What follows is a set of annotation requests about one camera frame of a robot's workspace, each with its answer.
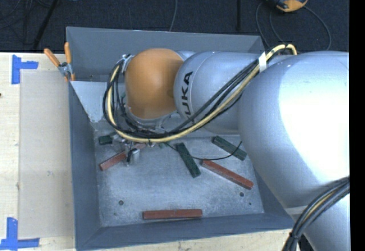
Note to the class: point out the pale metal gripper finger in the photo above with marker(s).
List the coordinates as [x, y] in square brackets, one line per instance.
[135, 155]
[128, 157]

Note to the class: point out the red-brown flat block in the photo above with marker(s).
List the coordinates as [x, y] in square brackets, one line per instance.
[172, 214]
[112, 161]
[228, 174]

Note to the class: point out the dark green flat block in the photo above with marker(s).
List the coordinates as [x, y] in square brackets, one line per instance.
[188, 161]
[229, 147]
[106, 140]

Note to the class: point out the grey metal bin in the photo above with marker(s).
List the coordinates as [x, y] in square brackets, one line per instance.
[171, 192]

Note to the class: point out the pale flat board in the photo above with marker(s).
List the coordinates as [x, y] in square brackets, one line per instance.
[42, 158]

